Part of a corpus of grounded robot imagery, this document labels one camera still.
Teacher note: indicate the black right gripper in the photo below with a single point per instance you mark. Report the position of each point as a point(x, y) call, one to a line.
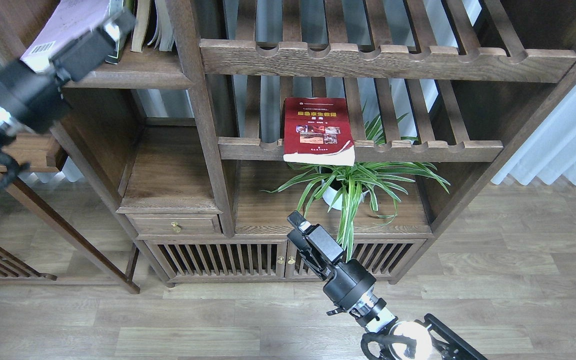
point(347, 283)

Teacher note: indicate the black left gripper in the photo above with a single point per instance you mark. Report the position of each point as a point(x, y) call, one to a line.
point(33, 102)

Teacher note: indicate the white paperback book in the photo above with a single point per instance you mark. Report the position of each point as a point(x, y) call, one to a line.
point(70, 20)

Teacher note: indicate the red cover book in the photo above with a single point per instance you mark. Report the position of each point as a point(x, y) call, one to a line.
point(317, 131)

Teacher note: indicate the grey green cover book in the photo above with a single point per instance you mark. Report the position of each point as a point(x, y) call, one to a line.
point(114, 7)

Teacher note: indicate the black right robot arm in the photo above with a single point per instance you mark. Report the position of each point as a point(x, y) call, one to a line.
point(388, 338)

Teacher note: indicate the tan standing book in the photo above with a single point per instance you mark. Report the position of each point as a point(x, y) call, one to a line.
point(142, 18)

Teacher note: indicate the white plant pot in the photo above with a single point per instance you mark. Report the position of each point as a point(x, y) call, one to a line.
point(337, 192)

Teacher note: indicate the brass cabinet door knobs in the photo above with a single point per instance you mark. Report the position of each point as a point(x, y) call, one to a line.
point(281, 260)

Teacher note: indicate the white open standing book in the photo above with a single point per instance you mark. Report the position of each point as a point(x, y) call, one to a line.
point(163, 37)

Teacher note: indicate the green spider plant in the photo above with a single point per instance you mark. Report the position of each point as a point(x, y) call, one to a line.
point(375, 176)

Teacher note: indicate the brass drawer knob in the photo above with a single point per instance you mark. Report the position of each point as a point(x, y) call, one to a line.
point(175, 227)

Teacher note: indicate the dark wooden bookshelf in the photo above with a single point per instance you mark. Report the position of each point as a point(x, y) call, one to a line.
point(195, 136)

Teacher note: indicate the wooden side table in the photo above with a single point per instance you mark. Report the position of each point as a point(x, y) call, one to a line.
point(45, 155)

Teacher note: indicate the white curtain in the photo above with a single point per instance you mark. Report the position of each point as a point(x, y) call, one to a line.
point(550, 152)

